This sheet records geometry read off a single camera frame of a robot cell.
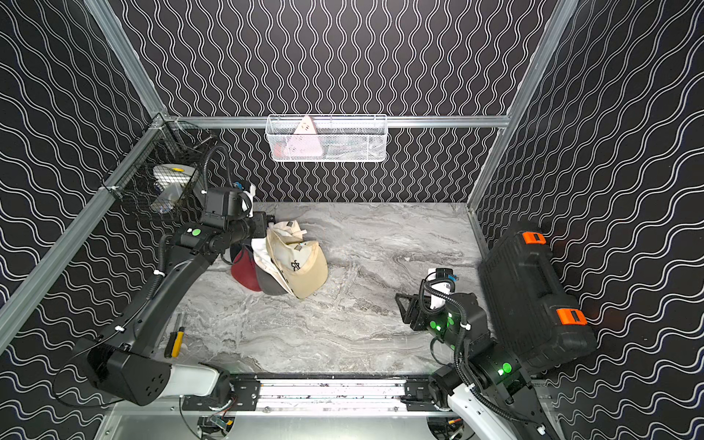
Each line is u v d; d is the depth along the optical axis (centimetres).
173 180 82
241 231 65
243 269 90
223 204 55
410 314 59
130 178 76
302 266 94
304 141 90
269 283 89
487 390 45
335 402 75
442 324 56
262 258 85
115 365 38
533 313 68
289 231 98
